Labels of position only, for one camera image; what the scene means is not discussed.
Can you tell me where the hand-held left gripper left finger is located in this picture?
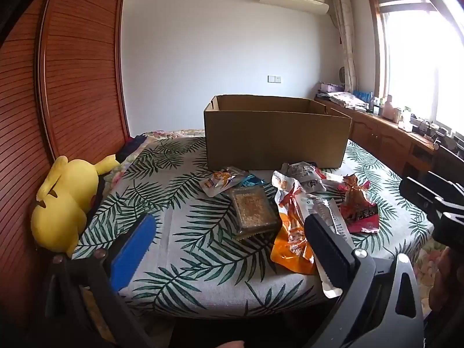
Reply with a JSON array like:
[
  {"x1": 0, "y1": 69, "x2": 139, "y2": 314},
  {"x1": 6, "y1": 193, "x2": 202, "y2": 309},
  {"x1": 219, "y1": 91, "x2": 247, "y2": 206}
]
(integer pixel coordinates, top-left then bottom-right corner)
[{"x1": 43, "y1": 212, "x2": 157, "y2": 348}]

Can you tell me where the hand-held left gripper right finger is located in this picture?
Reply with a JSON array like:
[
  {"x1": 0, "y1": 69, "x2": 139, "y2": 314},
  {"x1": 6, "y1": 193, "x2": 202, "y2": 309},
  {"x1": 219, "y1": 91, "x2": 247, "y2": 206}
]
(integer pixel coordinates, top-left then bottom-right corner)
[{"x1": 304, "y1": 214, "x2": 425, "y2": 348}]

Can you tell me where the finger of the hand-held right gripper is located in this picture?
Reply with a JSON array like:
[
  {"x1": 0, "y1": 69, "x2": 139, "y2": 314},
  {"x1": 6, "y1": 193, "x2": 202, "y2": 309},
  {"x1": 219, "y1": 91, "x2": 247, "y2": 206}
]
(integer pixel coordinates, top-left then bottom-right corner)
[
  {"x1": 399, "y1": 176, "x2": 441, "y2": 209},
  {"x1": 427, "y1": 170, "x2": 464, "y2": 204}
]

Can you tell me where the long white snack packet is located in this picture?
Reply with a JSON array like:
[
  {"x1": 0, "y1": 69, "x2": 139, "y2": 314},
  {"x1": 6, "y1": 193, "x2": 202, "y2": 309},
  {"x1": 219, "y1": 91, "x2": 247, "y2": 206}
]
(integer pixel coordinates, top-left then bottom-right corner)
[{"x1": 307, "y1": 196, "x2": 351, "y2": 298}]

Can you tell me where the red snack packet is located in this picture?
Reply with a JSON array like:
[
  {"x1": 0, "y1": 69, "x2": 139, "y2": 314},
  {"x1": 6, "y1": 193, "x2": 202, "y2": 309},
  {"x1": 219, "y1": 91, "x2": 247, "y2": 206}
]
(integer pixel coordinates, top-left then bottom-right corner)
[{"x1": 339, "y1": 174, "x2": 380, "y2": 233}]

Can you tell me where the small white snack packet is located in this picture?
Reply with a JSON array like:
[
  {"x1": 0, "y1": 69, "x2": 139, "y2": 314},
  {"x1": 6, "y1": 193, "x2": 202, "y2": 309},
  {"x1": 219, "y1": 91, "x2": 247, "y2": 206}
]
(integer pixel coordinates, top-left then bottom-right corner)
[{"x1": 322, "y1": 172, "x2": 344, "y2": 190}]

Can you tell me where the white orange snack packet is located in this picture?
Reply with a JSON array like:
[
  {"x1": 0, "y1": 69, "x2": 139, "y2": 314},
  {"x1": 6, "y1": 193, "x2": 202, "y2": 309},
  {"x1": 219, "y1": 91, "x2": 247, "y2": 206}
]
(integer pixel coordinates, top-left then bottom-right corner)
[{"x1": 272, "y1": 170, "x2": 317, "y2": 222}]

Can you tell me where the clear grey snack packet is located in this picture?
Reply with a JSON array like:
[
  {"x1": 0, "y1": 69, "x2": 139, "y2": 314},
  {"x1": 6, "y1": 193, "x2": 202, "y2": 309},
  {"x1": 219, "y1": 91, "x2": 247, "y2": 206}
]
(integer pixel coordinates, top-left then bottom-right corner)
[{"x1": 286, "y1": 162, "x2": 327, "y2": 193}]

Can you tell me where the clear plastic snack box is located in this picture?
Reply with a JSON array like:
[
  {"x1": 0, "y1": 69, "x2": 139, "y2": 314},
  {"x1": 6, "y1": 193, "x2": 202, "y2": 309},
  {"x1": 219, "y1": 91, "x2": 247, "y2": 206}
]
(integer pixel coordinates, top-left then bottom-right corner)
[{"x1": 230, "y1": 186, "x2": 283, "y2": 240}]

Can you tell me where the blue snack packet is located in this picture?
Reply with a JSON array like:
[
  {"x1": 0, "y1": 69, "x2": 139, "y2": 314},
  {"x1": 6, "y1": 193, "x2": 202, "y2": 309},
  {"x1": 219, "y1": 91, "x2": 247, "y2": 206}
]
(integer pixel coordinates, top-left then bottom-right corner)
[{"x1": 241, "y1": 174, "x2": 267, "y2": 190}]

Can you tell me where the silver orange snack pouch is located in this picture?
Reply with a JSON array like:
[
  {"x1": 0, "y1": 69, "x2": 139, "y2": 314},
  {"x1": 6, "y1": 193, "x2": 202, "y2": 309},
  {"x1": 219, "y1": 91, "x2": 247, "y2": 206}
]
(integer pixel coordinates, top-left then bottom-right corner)
[{"x1": 199, "y1": 167, "x2": 251, "y2": 198}]

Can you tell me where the brown cardboard box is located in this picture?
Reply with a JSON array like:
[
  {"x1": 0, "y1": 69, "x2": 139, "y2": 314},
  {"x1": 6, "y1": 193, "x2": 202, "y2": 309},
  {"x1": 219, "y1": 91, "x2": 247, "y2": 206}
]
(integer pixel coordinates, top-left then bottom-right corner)
[{"x1": 204, "y1": 95, "x2": 353, "y2": 171}]

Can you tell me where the person's right hand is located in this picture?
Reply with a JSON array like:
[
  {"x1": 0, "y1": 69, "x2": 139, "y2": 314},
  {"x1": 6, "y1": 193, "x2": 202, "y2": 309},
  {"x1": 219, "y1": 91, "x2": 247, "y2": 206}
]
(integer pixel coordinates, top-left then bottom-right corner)
[{"x1": 431, "y1": 247, "x2": 464, "y2": 313}]

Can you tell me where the black chair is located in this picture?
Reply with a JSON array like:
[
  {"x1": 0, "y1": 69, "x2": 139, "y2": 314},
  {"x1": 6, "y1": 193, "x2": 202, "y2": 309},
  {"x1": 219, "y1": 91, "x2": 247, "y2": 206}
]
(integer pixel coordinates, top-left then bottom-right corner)
[{"x1": 431, "y1": 144, "x2": 464, "y2": 184}]

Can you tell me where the wooden side cabinet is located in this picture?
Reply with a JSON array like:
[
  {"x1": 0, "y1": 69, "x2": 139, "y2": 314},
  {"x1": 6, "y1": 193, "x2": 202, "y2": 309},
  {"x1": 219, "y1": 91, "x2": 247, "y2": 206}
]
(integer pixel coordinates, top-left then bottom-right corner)
[{"x1": 315, "y1": 96, "x2": 440, "y2": 179}]

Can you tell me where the leaf print blanket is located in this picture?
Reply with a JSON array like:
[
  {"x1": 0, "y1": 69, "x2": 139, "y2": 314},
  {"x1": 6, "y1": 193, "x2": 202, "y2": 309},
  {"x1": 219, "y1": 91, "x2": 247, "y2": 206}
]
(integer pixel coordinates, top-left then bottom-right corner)
[{"x1": 72, "y1": 136, "x2": 436, "y2": 320}]

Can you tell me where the pink bottle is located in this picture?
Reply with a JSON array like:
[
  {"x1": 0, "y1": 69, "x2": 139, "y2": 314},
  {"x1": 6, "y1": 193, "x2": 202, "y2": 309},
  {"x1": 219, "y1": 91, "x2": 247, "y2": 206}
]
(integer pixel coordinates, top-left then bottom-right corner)
[{"x1": 384, "y1": 96, "x2": 398, "y2": 121}]

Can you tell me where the yellow plush toy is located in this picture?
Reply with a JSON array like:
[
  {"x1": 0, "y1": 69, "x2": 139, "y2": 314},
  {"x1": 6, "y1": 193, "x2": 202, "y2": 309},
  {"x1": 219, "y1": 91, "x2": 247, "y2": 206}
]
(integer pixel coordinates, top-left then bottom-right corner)
[{"x1": 30, "y1": 154, "x2": 121, "y2": 259}]

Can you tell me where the stack of folded cloths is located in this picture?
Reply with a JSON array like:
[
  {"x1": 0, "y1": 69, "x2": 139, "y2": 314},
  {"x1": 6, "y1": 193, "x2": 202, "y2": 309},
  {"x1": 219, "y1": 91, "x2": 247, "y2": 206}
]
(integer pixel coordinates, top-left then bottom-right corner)
[{"x1": 328, "y1": 91, "x2": 367, "y2": 111}]

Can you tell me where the floral quilt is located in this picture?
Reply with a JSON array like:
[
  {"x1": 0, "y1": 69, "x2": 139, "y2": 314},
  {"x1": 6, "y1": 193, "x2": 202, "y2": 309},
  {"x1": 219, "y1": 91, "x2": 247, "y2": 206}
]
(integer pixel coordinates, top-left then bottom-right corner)
[{"x1": 109, "y1": 128, "x2": 206, "y2": 186}]

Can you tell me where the wooden framed window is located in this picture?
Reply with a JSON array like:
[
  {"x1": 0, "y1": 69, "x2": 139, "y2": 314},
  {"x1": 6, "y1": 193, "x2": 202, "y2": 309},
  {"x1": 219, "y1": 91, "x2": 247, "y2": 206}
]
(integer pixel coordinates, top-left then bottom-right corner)
[{"x1": 365, "y1": 0, "x2": 464, "y2": 143}]

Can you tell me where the purple box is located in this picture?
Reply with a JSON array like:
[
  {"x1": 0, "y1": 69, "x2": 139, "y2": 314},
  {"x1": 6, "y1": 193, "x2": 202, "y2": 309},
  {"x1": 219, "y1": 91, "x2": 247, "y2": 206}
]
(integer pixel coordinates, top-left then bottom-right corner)
[{"x1": 319, "y1": 81, "x2": 343, "y2": 95}]

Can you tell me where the patterned curtain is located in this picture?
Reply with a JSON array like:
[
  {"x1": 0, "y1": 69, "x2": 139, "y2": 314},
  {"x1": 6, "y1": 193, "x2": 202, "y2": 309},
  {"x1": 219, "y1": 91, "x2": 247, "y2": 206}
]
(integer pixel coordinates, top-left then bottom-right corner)
[{"x1": 331, "y1": 0, "x2": 358, "y2": 93}]

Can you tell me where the wooden louvered wardrobe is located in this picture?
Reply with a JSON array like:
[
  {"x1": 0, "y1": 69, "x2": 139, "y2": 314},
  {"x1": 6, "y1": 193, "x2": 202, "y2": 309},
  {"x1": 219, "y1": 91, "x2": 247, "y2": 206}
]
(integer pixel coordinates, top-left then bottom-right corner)
[{"x1": 0, "y1": 0, "x2": 132, "y2": 334}]

